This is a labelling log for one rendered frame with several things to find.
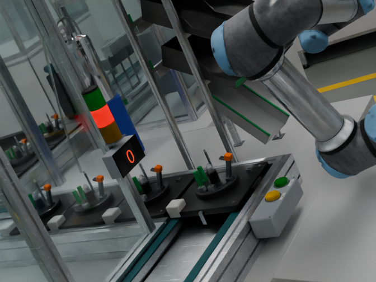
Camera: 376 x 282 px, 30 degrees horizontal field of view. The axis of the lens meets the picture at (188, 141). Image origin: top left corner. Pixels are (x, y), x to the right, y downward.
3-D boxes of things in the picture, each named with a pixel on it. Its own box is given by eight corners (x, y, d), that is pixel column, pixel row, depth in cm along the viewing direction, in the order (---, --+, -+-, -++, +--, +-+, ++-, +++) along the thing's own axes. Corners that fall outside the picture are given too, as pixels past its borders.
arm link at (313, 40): (329, 26, 182) (322, -5, 189) (294, 47, 189) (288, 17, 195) (346, 39, 187) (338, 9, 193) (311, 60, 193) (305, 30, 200)
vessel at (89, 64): (123, 90, 295) (83, 8, 283) (105, 106, 285) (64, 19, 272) (98, 97, 303) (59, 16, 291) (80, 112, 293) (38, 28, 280)
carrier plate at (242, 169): (269, 167, 211) (267, 160, 211) (239, 211, 193) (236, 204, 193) (204, 177, 225) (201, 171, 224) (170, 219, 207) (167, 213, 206)
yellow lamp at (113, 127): (125, 133, 192) (117, 117, 190) (116, 142, 188) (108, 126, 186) (111, 136, 195) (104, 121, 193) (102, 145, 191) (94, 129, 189)
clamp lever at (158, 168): (164, 185, 219) (162, 165, 215) (161, 188, 218) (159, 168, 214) (154, 183, 221) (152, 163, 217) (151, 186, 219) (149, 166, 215)
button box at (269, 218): (304, 193, 198) (296, 175, 196) (279, 237, 182) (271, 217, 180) (282, 196, 202) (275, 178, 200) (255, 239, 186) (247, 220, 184)
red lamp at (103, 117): (117, 117, 190) (109, 101, 189) (108, 126, 186) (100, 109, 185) (104, 121, 193) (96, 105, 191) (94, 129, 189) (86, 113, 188)
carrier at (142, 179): (200, 177, 226) (185, 144, 222) (165, 219, 208) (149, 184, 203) (142, 186, 239) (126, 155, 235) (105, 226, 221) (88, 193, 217)
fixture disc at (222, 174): (247, 172, 210) (244, 166, 209) (228, 197, 199) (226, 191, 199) (208, 177, 218) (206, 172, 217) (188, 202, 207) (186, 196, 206)
